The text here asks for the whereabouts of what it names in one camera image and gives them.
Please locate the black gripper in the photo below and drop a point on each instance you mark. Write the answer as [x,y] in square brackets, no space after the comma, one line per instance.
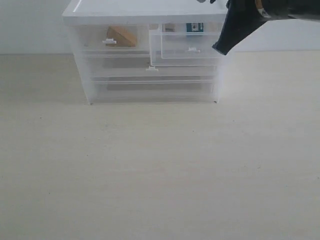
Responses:
[246,16]

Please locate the white pill bottle teal label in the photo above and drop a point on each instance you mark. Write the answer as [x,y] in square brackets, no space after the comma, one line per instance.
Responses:
[194,28]

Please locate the yellow cheese wedge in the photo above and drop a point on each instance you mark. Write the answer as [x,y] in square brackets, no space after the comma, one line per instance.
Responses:
[119,36]

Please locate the bottom wide clear drawer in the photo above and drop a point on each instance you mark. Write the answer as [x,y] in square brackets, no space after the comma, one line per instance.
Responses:
[153,88]

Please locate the wide clear drawer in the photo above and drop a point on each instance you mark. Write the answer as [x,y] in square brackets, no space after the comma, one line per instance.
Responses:
[153,88]
[100,66]

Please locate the white translucent drawer cabinet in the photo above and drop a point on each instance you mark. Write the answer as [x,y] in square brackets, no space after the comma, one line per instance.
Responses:
[138,12]

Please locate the middle wide clear drawer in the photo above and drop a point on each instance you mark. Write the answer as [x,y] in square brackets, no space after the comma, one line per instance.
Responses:
[100,66]

